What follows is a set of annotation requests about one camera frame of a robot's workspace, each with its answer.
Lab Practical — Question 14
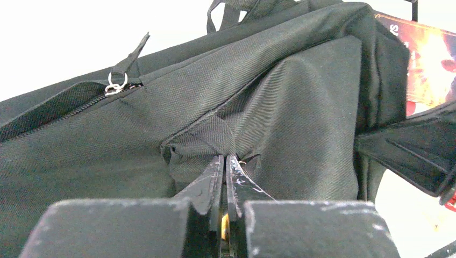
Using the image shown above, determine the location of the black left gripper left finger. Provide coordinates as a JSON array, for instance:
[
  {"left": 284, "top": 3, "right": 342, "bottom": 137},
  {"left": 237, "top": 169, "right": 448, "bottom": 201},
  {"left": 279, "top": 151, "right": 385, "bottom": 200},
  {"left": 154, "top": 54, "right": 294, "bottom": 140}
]
[{"left": 172, "top": 155, "right": 224, "bottom": 257}]

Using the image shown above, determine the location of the black fabric student bag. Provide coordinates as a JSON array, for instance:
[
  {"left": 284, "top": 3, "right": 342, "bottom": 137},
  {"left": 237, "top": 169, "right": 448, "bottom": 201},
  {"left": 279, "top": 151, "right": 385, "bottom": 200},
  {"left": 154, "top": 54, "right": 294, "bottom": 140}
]
[{"left": 1, "top": 1, "right": 409, "bottom": 257}]

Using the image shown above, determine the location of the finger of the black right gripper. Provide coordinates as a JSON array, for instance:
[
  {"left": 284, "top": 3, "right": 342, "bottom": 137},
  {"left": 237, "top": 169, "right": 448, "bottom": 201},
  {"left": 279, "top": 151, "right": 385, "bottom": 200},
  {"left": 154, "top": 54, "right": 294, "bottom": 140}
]
[{"left": 355, "top": 113, "right": 455, "bottom": 197}]

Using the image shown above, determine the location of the dark cover book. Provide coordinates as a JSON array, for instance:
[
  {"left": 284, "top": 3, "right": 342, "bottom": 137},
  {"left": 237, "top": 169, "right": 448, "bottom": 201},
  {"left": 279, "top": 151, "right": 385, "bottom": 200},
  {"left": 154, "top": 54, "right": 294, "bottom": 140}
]
[{"left": 375, "top": 12, "right": 455, "bottom": 116}]

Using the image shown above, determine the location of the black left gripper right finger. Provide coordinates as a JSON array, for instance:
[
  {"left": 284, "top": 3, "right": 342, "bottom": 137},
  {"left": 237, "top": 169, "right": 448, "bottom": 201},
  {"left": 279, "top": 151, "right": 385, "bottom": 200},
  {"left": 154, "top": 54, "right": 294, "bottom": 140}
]
[{"left": 226, "top": 155, "right": 274, "bottom": 257}]

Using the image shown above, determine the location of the black microphone tripod stand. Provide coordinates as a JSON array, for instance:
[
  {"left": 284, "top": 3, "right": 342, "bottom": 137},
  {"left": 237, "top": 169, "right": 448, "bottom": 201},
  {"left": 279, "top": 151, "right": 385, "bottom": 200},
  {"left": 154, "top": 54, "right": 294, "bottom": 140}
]
[{"left": 405, "top": 0, "right": 418, "bottom": 22}]

